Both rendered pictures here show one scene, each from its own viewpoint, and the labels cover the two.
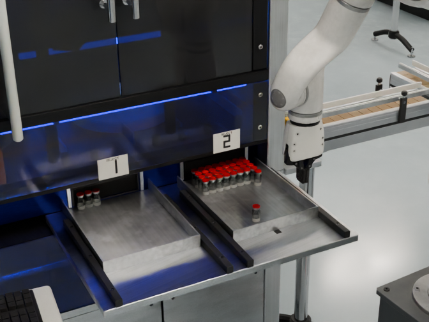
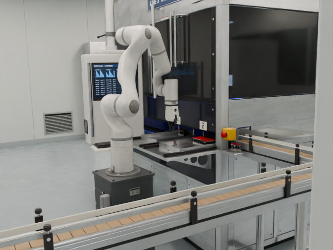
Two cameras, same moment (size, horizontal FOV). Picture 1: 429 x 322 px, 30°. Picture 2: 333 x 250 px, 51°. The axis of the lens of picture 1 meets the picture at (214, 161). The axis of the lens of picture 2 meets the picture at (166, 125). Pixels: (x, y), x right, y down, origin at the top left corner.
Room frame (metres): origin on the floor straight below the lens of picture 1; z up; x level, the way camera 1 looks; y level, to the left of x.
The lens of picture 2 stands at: (1.64, -2.41, 1.40)
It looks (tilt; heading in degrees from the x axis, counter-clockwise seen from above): 9 degrees down; 87
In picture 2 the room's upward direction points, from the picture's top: 1 degrees counter-clockwise
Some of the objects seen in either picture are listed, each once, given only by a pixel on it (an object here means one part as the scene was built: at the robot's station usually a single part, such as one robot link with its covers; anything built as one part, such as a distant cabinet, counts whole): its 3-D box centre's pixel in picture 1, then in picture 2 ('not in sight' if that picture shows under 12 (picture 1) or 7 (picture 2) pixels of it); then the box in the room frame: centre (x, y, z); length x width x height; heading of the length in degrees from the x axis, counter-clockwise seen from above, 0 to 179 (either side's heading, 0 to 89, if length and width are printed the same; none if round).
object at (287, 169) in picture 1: (292, 158); (236, 152); (2.22, -0.24, 0.87); 0.14 x 0.13 x 0.02; 26
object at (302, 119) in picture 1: (306, 113); (171, 102); (1.81, -0.23, 1.20); 0.09 x 0.08 x 0.03; 116
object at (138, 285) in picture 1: (198, 227); (171, 145); (1.83, 0.05, 0.87); 0.70 x 0.48 x 0.02; 116
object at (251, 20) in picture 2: not in sight; (275, 53); (2.57, 0.02, 1.51); 0.85 x 0.01 x 0.59; 26
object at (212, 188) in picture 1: (230, 180); (200, 142); (2.02, -0.04, 0.90); 0.18 x 0.02 x 0.05; 117
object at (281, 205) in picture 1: (244, 195); (190, 144); (1.94, -0.08, 0.90); 0.34 x 0.26 x 0.04; 27
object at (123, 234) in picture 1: (127, 222); (167, 137); (1.81, 0.23, 0.90); 0.34 x 0.26 x 0.04; 26
